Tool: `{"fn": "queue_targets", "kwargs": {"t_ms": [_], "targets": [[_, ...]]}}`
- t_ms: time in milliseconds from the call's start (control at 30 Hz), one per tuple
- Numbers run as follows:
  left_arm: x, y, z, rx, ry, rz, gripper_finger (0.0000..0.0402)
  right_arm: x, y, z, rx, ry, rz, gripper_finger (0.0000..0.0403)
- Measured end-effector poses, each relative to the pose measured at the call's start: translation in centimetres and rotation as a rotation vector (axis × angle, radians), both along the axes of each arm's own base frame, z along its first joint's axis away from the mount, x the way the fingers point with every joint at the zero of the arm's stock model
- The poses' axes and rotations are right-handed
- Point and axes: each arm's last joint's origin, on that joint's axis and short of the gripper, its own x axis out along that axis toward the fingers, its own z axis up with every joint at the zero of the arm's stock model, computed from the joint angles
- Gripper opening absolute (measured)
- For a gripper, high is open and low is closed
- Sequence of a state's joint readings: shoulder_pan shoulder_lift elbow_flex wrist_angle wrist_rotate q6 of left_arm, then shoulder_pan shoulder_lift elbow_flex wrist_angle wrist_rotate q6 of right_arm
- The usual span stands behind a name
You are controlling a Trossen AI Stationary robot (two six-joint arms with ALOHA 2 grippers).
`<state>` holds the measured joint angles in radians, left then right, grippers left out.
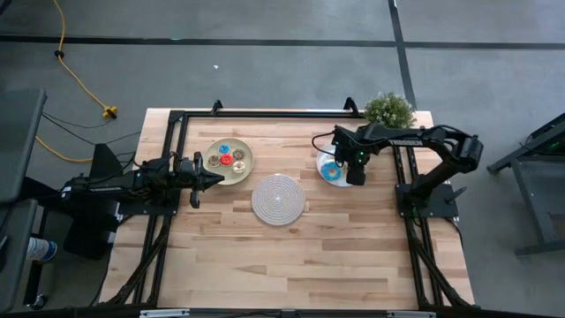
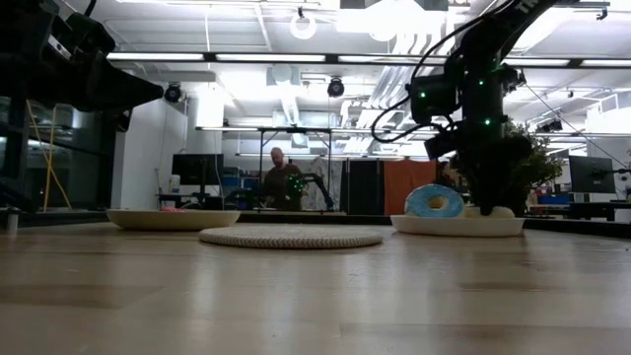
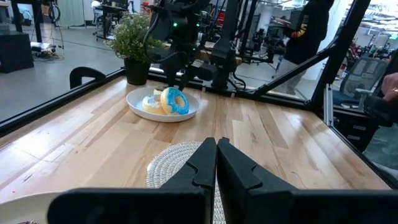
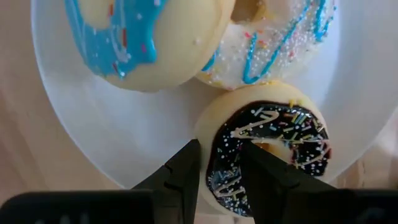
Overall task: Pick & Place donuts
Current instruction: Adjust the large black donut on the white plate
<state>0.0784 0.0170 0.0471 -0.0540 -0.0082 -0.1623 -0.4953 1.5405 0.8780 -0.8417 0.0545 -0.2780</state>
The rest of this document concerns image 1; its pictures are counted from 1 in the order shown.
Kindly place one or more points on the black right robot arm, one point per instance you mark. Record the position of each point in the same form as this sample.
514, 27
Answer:
419, 137

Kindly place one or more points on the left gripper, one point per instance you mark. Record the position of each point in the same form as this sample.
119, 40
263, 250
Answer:
196, 199

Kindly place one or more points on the large blue frosted donut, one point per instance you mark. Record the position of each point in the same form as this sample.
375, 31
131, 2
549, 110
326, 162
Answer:
325, 173

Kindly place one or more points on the small white donut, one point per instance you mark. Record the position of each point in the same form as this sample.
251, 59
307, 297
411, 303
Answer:
235, 167

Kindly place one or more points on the small red donut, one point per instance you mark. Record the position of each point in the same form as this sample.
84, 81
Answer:
223, 160

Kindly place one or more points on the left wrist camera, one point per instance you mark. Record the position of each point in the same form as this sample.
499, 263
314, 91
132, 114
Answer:
183, 172

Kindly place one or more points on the grey metal cart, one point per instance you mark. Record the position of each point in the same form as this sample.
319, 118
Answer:
547, 199

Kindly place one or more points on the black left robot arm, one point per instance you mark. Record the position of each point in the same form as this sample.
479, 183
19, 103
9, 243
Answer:
110, 190

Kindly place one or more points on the silver table bracket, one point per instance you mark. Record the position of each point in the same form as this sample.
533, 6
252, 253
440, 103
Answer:
164, 313
410, 314

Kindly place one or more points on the black aluminium table frame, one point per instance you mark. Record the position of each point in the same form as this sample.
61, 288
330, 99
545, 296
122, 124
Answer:
265, 114

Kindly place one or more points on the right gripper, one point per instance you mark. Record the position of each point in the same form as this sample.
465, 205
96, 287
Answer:
356, 175

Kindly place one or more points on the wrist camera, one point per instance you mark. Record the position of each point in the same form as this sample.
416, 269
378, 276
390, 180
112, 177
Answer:
340, 153
183, 172

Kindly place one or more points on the small chocolate donut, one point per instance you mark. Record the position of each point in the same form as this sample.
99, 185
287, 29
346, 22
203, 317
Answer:
235, 154
210, 161

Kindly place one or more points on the white blue can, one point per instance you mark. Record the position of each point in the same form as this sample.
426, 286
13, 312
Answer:
42, 249

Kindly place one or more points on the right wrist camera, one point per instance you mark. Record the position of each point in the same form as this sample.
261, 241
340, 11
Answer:
340, 153

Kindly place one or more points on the grey side table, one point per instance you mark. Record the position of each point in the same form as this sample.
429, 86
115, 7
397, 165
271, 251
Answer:
17, 221
17, 141

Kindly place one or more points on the black equipment stand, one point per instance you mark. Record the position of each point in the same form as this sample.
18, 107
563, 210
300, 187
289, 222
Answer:
88, 234

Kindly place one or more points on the potted green plant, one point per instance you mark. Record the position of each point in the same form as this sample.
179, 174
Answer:
388, 110

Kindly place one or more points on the beige round plate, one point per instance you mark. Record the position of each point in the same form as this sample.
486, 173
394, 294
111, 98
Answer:
248, 159

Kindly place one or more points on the small blue donut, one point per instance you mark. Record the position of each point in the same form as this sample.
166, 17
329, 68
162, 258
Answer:
220, 149

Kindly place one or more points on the black caster wheel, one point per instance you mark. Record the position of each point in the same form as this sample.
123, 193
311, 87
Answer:
39, 302

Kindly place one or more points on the white round plate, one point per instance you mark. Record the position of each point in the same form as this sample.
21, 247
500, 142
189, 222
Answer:
327, 183

